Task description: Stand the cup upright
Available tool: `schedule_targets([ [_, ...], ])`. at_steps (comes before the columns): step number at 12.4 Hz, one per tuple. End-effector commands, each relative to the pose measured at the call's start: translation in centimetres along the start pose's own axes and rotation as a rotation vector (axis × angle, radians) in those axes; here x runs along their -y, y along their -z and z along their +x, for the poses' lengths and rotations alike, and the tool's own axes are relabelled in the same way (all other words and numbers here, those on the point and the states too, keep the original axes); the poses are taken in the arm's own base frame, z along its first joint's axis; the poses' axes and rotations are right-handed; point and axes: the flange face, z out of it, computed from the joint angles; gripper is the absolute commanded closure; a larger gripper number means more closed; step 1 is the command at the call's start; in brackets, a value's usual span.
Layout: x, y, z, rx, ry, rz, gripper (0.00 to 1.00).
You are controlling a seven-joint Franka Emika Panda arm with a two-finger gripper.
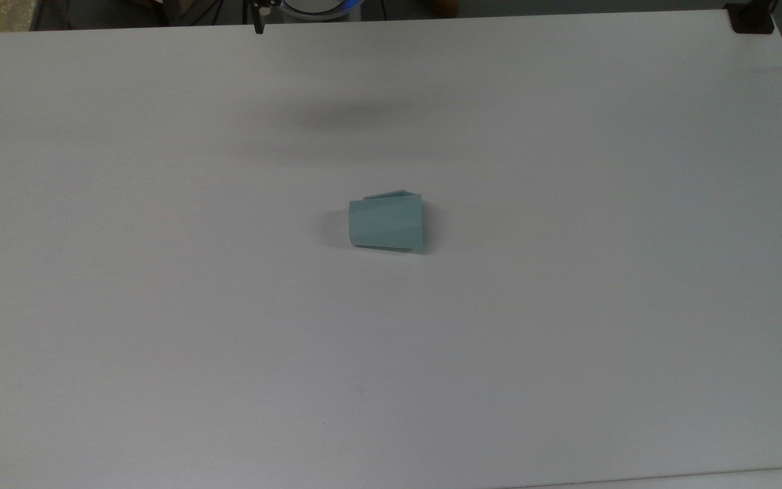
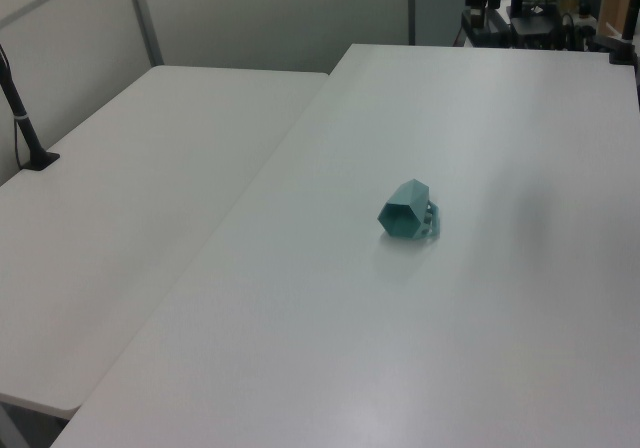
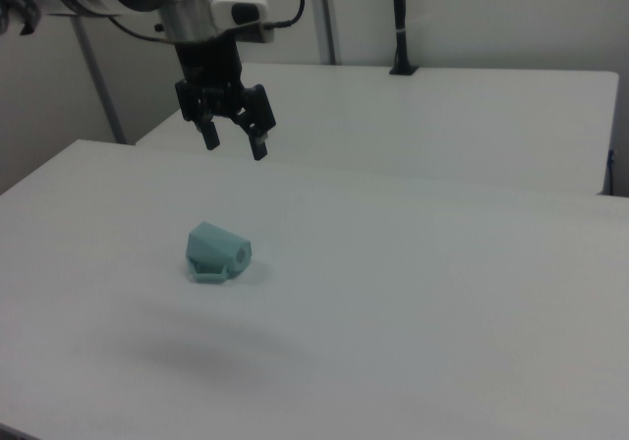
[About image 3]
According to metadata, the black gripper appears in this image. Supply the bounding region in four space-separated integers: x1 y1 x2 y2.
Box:
174 35 278 162

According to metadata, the black cable harness on arm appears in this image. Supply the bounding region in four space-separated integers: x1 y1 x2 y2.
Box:
0 0 41 37

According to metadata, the teal faceted plastic cup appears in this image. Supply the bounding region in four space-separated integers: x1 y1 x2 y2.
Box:
185 220 255 284

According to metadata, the black camera pole with clamp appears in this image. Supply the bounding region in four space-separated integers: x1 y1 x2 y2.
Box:
389 0 420 77

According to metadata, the grey aluminium partition post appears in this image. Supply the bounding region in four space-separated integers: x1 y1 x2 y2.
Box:
315 0 339 66
72 15 128 145

